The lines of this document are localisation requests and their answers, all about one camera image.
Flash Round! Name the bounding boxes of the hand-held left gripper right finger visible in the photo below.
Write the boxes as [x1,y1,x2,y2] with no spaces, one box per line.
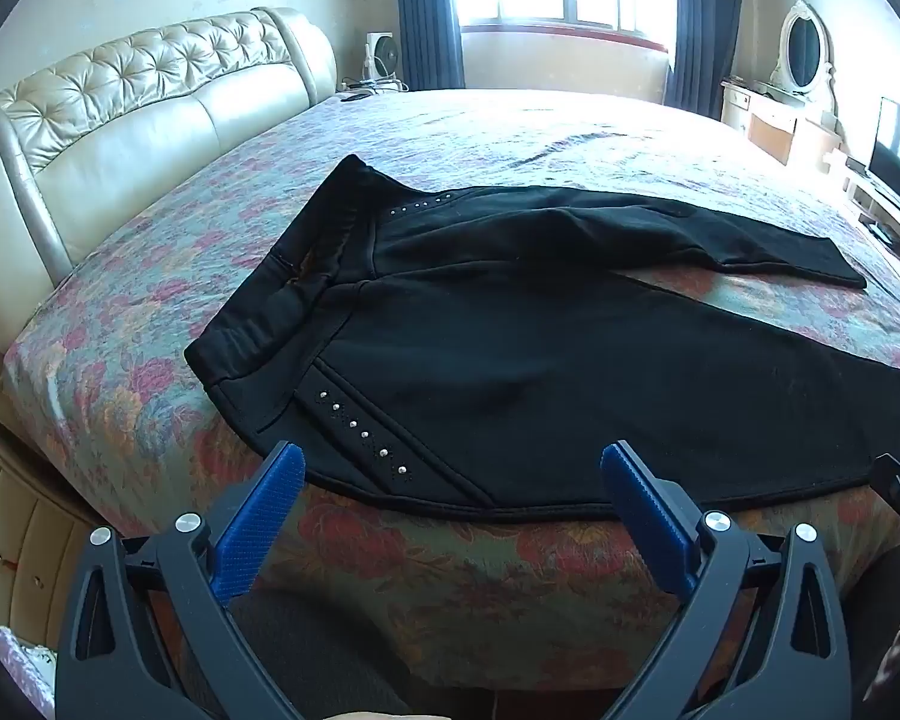
[600,441,852,720]

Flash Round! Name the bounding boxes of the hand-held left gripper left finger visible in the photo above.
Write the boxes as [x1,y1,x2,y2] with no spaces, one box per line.
[55,441,323,720]

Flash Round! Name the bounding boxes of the black pants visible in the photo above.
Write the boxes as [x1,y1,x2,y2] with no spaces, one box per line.
[184,154,900,524]

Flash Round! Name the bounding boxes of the beige nightstand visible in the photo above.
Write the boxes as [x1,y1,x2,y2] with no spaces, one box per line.
[0,420,121,653]

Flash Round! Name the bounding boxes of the white television stand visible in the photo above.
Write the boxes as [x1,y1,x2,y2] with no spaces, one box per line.
[825,154,900,271]

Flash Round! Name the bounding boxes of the cream dresser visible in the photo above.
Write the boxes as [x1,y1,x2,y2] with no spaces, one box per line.
[720,77,841,166]

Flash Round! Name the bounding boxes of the floral bedspread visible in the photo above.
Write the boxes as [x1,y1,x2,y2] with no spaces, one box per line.
[0,86,900,691]

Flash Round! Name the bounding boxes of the beige leather headboard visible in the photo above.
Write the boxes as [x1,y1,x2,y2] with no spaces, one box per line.
[0,6,338,355]

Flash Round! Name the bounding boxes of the white oval vanity mirror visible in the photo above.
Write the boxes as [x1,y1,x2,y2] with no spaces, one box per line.
[769,0,837,95]

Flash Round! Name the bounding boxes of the small white fan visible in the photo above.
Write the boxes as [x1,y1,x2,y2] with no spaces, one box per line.
[365,31,404,83]

